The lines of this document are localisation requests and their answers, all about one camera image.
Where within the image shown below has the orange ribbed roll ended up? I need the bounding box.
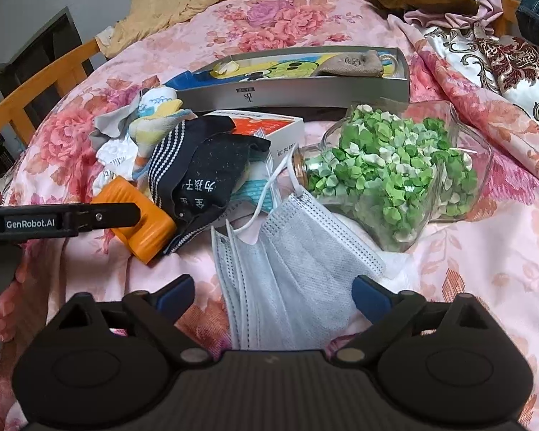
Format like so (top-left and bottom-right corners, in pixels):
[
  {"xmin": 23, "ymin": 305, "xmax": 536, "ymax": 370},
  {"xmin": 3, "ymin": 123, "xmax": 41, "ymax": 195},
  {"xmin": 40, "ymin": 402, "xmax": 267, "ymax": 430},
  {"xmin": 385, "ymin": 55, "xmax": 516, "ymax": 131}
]
[{"xmin": 91, "ymin": 176, "xmax": 178, "ymax": 265}]

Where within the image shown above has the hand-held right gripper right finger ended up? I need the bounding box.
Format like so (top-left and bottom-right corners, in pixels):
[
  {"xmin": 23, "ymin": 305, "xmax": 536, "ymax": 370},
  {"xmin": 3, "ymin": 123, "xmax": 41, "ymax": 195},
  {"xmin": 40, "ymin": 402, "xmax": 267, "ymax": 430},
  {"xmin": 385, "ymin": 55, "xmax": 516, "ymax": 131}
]
[{"xmin": 332, "ymin": 275, "xmax": 492, "ymax": 366}]

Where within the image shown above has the cartoon print handkerchief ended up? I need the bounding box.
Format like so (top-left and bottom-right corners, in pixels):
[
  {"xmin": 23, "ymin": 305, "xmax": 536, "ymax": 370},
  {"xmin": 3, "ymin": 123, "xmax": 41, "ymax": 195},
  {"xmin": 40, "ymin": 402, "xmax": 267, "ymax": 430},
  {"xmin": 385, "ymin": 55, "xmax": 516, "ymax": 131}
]
[{"xmin": 164, "ymin": 51, "xmax": 342, "ymax": 95}]

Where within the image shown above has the grey box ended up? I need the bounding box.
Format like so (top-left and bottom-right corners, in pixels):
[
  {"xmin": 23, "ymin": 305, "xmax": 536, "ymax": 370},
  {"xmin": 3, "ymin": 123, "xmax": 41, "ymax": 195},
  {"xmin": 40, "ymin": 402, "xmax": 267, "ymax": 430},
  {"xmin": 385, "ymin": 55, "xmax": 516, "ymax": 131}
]
[{"xmin": 164, "ymin": 46, "xmax": 411, "ymax": 111}]

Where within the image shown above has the white crumpled wrapper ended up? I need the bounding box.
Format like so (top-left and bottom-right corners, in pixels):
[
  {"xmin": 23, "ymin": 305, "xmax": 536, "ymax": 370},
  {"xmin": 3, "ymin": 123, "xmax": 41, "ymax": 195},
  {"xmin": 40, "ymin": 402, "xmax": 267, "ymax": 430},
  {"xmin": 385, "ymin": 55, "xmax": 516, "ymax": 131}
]
[{"xmin": 94, "ymin": 137, "xmax": 140, "ymax": 180}]

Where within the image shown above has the person's left hand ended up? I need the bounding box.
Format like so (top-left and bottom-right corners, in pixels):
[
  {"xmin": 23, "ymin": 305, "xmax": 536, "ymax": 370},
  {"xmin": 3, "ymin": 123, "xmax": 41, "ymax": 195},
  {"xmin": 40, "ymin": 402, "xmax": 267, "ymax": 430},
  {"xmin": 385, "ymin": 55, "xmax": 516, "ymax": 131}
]
[{"xmin": 0, "ymin": 272, "xmax": 26, "ymax": 342}]

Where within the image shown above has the light blue face mask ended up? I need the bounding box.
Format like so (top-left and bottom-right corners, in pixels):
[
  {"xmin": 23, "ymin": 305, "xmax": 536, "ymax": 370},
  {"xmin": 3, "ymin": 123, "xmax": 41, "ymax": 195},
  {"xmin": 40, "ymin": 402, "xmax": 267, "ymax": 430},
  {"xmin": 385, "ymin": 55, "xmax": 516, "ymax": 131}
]
[{"xmin": 211, "ymin": 224, "xmax": 257, "ymax": 351}]

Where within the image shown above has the white teal printed packet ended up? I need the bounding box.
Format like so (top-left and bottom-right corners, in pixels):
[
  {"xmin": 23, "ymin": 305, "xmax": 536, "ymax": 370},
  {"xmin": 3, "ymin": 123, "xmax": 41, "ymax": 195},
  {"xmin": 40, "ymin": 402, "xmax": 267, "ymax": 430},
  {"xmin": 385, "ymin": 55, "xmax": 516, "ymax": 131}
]
[{"xmin": 231, "ymin": 157, "xmax": 281, "ymax": 214}]

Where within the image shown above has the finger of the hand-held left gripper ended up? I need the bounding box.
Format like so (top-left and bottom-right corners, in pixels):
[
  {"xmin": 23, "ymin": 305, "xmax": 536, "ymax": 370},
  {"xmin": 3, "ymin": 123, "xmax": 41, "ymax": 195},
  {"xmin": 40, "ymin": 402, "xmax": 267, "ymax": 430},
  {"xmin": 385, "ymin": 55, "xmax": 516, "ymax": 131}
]
[{"xmin": 69, "ymin": 203, "xmax": 141, "ymax": 237}]

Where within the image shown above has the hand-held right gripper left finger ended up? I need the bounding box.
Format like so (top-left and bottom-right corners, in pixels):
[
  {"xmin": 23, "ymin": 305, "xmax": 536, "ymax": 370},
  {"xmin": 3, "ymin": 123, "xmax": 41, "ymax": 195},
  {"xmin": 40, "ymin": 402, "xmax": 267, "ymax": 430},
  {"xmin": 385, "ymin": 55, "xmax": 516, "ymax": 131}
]
[{"xmin": 49, "ymin": 276, "xmax": 214, "ymax": 366}]

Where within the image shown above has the pink satin cloth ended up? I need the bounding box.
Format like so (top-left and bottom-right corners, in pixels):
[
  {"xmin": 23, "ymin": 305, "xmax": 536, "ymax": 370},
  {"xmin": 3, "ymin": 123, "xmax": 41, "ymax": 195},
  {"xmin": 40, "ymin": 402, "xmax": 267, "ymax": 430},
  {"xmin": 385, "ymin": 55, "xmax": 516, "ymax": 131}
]
[{"xmin": 388, "ymin": 0, "xmax": 522, "ymax": 41}]

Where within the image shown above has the grey cloth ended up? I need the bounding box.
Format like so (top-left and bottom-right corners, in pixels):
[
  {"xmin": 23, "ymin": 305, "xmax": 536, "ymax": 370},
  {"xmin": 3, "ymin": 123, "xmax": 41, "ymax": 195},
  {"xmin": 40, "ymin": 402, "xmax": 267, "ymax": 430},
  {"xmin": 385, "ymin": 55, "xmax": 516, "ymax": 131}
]
[{"xmin": 89, "ymin": 108, "xmax": 140, "ymax": 140}]

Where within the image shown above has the beige sock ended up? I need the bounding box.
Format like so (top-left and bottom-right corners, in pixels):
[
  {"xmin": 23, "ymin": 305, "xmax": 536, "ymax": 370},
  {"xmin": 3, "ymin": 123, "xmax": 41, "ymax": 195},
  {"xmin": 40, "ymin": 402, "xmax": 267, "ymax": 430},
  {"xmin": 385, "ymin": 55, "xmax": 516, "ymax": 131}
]
[{"xmin": 317, "ymin": 51, "xmax": 384, "ymax": 77}]

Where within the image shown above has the green patterned item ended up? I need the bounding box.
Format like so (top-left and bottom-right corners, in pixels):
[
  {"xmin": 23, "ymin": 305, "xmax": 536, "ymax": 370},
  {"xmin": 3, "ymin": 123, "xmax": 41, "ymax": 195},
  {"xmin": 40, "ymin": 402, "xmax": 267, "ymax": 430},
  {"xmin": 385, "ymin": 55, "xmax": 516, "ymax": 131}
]
[{"xmin": 290, "ymin": 99, "xmax": 495, "ymax": 252}]

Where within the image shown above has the orange white carton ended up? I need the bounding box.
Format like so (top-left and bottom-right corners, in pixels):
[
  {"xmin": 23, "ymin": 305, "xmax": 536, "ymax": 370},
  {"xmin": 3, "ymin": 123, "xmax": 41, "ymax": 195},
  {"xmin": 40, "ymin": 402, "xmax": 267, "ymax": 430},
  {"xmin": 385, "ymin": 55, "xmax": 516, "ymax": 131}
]
[{"xmin": 204, "ymin": 108, "xmax": 305, "ymax": 162}]

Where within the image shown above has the black striped sock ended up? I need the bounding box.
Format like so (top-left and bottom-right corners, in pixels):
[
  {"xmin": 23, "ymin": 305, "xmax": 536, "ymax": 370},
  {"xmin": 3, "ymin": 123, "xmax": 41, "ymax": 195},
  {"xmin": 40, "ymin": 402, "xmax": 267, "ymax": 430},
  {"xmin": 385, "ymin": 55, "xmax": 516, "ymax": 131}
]
[{"xmin": 148, "ymin": 116, "xmax": 271, "ymax": 254}]

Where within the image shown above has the ornate patterned quilt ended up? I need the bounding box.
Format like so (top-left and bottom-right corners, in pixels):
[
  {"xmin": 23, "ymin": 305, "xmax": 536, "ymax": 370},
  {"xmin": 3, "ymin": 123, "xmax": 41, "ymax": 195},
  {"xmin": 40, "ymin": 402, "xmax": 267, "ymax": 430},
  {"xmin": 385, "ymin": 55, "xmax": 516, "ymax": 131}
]
[{"xmin": 413, "ymin": 22, "xmax": 539, "ymax": 180}]

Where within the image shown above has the blue yellow striped cloth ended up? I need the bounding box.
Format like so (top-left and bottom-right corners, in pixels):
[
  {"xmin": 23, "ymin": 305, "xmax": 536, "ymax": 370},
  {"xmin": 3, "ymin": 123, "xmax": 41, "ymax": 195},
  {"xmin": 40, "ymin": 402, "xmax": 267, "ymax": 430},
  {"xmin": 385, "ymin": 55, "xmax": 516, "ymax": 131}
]
[{"xmin": 128, "ymin": 99, "xmax": 197, "ymax": 178}]

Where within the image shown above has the pink floral bedsheet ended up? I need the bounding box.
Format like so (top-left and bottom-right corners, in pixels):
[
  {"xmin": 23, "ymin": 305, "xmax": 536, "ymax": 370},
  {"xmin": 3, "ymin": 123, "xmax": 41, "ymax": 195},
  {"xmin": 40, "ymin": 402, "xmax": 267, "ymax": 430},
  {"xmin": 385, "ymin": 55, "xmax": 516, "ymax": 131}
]
[{"xmin": 0, "ymin": 0, "xmax": 539, "ymax": 431}]

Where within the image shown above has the grey face mask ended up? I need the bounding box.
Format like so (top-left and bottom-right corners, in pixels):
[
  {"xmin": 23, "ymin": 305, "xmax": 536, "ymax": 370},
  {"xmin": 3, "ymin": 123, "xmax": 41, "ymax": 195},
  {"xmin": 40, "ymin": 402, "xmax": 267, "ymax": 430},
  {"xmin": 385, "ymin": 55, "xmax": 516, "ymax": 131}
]
[{"xmin": 227, "ymin": 153, "xmax": 387, "ymax": 351}]

